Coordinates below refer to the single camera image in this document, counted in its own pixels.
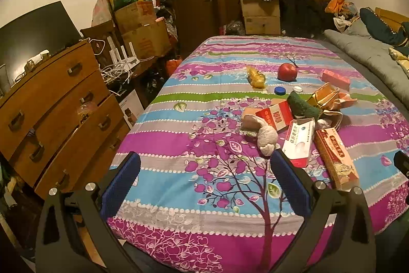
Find long red white carton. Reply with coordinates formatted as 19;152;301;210
314;127;360;191

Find dark patterned blanket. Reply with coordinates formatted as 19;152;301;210
360;8;408;56

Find gold orange packaging pile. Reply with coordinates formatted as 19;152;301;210
307;83;357;129

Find white medicine box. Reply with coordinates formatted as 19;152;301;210
282;118;315;168

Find red cigarette box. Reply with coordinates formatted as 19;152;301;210
256;101;293;132

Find pink tissue pack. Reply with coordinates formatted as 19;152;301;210
321;69;351;91

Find white bottle cap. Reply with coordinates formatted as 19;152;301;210
292;86;303;93

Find yellow crumpled wrapper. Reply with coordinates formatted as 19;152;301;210
246;66;266;89

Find stacked cardboard boxes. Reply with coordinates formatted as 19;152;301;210
109;0;172;60

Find red apple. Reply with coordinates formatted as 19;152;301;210
277;63;298;82

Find black television screen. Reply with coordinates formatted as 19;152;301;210
1;1;81;95

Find orange bag on bed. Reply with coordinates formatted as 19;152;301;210
324;0;345;15

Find wooden headboard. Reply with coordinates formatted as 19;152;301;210
375;7;409;32

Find colourful striped floral bedsheet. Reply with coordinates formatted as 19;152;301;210
107;36;408;272

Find white tissue ball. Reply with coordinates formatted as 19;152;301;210
241;107;278;157

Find green crumpled cloth scrap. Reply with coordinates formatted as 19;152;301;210
286;91;322;121

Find cardboard box by wardrobe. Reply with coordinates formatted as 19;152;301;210
240;0;281;36

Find grey quilt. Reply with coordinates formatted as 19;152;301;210
324;19;408;108

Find black clothes pile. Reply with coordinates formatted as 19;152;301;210
279;0;333;38

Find white router with cables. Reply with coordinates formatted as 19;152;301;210
100;36;140;84

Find blue bottle cap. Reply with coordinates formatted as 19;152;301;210
274;86;286;96

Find wooden chest of drawers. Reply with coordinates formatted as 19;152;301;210
1;41;130;198

